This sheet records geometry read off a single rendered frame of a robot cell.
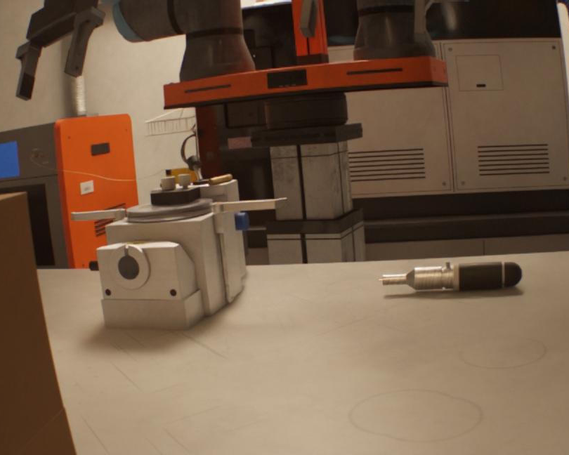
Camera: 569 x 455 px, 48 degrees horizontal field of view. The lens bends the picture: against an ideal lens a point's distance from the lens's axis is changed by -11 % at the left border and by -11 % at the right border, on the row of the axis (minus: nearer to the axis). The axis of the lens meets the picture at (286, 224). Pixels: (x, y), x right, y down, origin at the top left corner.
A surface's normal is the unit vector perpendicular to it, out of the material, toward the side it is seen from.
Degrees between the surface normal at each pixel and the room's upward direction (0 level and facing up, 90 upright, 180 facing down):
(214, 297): 90
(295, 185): 90
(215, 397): 0
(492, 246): 90
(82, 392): 0
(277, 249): 90
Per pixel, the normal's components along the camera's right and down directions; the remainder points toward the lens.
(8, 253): 0.99, -0.07
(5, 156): -0.25, 0.17
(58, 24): -0.02, 0.97
